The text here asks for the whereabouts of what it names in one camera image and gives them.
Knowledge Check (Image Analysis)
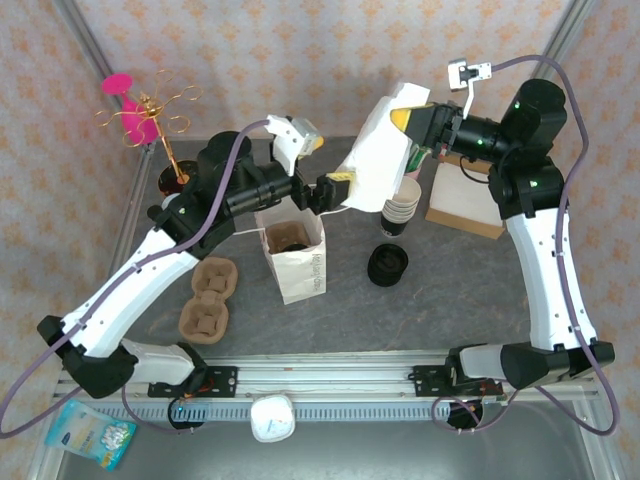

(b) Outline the white paper napkin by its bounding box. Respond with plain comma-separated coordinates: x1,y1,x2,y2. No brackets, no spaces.
334,82,432,215

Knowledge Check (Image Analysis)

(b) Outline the white printed paper gift bag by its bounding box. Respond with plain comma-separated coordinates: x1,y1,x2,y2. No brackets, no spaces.
234,204,351,306

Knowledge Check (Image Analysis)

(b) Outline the green white wrapped straw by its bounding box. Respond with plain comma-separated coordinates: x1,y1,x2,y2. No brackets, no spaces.
407,142,431,170

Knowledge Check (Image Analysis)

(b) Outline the stack of paper cups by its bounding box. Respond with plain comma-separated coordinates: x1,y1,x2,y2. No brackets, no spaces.
379,175,423,240

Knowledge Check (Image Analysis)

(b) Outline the stack of white napkins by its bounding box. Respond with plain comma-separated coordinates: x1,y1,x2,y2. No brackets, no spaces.
430,162,504,229

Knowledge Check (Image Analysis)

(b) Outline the stack of black lids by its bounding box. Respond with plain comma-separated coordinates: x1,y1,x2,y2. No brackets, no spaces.
367,243,410,288

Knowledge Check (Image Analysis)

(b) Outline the pink silicone wine glass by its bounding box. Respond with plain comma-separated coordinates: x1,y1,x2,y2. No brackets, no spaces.
101,72,157,146

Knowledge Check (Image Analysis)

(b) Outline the white rounded square device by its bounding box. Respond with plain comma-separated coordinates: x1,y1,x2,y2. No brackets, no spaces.
249,393,296,444

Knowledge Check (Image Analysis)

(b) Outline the blue snack packet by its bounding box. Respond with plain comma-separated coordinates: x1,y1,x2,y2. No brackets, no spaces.
44,399,137,472

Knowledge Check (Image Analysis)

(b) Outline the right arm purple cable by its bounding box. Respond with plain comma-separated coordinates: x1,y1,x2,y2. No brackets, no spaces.
432,53,621,437

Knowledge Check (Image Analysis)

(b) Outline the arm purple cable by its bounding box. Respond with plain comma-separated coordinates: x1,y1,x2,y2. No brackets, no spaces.
432,53,621,437
0,118,275,441

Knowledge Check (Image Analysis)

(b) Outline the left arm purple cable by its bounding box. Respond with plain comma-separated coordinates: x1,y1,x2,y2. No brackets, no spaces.
0,118,275,441

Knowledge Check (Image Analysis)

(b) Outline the gold wire cup rack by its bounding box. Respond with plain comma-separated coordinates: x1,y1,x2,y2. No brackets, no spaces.
93,69,204,196

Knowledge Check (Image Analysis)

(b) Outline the aluminium frame post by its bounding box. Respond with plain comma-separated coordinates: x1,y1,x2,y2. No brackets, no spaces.
53,0,154,156
539,0,594,66

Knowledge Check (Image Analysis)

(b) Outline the aluminium table side rail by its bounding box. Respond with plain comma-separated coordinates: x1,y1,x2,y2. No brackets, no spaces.
559,199,581,359
107,144,154,281

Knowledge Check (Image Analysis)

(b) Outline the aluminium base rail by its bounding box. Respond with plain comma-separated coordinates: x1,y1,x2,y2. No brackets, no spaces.
57,349,599,401

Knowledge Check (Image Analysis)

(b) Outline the grey slotted cable duct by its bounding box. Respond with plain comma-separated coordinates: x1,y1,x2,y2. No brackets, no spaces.
107,402,454,424

